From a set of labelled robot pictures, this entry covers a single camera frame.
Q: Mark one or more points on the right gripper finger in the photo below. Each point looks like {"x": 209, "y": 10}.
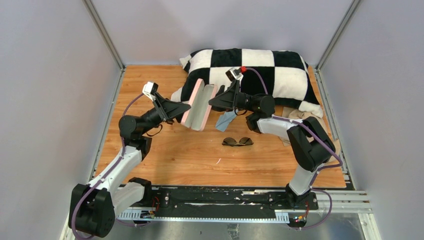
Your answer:
{"x": 223, "y": 102}
{"x": 220, "y": 90}

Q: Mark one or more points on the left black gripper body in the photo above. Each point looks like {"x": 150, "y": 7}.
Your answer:
{"x": 157, "y": 111}

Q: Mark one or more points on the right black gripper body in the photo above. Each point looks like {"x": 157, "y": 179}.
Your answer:
{"x": 243, "y": 101}

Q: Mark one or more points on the blue lens cloth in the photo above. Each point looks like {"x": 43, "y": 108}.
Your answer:
{"x": 224, "y": 120}

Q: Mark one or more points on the pink glasses case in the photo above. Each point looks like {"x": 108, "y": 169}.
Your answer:
{"x": 196, "y": 117}

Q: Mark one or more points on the dark aviator sunglasses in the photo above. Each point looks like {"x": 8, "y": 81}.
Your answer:
{"x": 231, "y": 142}

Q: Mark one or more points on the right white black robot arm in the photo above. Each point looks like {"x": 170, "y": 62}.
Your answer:
{"x": 310, "y": 143}

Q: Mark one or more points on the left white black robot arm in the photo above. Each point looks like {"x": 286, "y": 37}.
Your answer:
{"x": 95, "y": 205}

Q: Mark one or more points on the black white checkered pillow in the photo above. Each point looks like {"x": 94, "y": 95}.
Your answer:
{"x": 282, "y": 74}

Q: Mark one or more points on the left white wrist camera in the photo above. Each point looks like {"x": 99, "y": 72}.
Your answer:
{"x": 150, "y": 89}

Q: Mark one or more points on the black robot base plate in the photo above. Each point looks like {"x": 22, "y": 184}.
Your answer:
{"x": 188, "y": 197}

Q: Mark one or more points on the slotted aluminium rail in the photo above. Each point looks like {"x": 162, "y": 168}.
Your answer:
{"x": 209, "y": 214}

